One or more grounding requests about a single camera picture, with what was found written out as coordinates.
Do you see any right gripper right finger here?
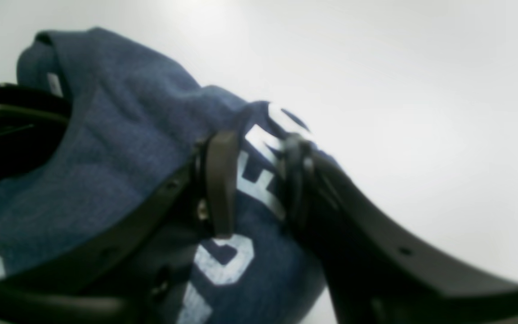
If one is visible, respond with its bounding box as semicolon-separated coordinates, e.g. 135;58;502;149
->
284;135;518;324

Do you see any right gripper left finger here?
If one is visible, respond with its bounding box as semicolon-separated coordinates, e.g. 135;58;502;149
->
0;131;239;324

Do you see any navy blue T-shirt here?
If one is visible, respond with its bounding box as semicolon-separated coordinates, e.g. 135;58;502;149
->
0;27;325;324

